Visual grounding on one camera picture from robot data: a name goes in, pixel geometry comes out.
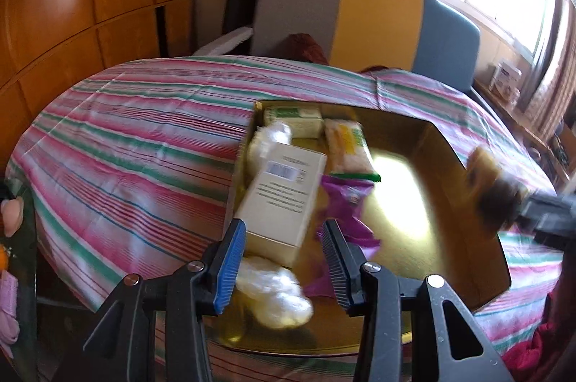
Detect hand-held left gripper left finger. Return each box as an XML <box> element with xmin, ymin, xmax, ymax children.
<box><xmin>54</xmin><ymin>217</ymin><xmax>248</xmax><ymax>382</ymax></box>

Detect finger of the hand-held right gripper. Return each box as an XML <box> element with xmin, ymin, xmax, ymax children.
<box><xmin>514</xmin><ymin>194</ymin><xmax>543</xmax><ymax>230</ymax></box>

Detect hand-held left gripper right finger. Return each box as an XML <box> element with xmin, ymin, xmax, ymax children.
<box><xmin>320</xmin><ymin>219</ymin><xmax>514</xmax><ymax>382</ymax></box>

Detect purple snack packet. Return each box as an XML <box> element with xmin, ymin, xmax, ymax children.
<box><xmin>303</xmin><ymin>174</ymin><xmax>382</xmax><ymax>298</ymax></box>

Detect beige cardboard box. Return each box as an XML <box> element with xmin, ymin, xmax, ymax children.
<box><xmin>234</xmin><ymin>143</ymin><xmax>328</xmax><ymax>268</ymax></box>

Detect gold tin tray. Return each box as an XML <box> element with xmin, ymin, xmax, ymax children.
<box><xmin>202</xmin><ymin>98</ymin><xmax>514</xmax><ymax>359</ymax></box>

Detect person's right forearm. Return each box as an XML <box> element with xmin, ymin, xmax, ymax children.
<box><xmin>501</xmin><ymin>260</ymin><xmax>576</xmax><ymax>382</ymax></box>

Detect crumpled white plastic bag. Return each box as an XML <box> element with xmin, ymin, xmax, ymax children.
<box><xmin>249</xmin><ymin>121</ymin><xmax>293</xmax><ymax>172</ymax></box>
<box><xmin>234</xmin><ymin>255</ymin><xmax>315</xmax><ymax>330</ymax></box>

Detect cluttered wooden desk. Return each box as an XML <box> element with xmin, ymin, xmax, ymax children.
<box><xmin>468</xmin><ymin>49</ymin><xmax>576</xmax><ymax>190</ymax></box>

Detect yellow and green snack packet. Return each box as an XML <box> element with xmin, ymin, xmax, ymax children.
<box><xmin>323</xmin><ymin>118</ymin><xmax>382</xmax><ymax>184</ymax></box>

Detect white carton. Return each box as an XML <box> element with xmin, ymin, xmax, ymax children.
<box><xmin>490</xmin><ymin>64</ymin><xmax>523</xmax><ymax>100</ymax></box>

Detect patterned curtain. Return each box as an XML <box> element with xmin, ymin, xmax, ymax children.
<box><xmin>517</xmin><ymin>0</ymin><xmax>576</xmax><ymax>142</ymax></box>

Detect green and white small box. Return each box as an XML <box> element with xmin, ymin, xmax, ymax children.
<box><xmin>262</xmin><ymin>105</ymin><xmax>325</xmax><ymax>140</ymax></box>

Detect striped bedsheet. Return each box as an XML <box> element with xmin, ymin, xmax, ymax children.
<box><xmin>6</xmin><ymin>55</ymin><xmax>563</xmax><ymax>382</ymax></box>

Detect dark red cloth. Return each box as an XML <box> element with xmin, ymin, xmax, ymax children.
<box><xmin>360</xmin><ymin>67</ymin><xmax>406</xmax><ymax>77</ymax></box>

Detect glass side table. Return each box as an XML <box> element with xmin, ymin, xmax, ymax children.
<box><xmin>0</xmin><ymin>177</ymin><xmax>42</xmax><ymax>382</ymax></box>

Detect brown cloth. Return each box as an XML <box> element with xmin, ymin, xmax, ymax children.
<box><xmin>288</xmin><ymin>33</ymin><xmax>329</xmax><ymax>65</ymax></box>

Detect pale pink soft object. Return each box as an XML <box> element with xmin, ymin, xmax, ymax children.
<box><xmin>0</xmin><ymin>197</ymin><xmax>24</xmax><ymax>237</ymax></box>

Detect white pillow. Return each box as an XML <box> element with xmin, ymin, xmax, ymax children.
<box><xmin>195</xmin><ymin>26</ymin><xmax>255</xmax><ymax>59</ymax></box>

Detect pink ribbed cloth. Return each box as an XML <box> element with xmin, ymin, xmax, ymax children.
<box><xmin>0</xmin><ymin>274</ymin><xmax>21</xmax><ymax>345</ymax></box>

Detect grey yellow blue headboard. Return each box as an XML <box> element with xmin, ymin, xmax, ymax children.
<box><xmin>249</xmin><ymin>0</ymin><xmax>481</xmax><ymax>89</ymax></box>

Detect wooden wardrobe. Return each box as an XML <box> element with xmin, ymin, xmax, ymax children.
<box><xmin>0</xmin><ymin>0</ymin><xmax>199</xmax><ymax>140</ymax></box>

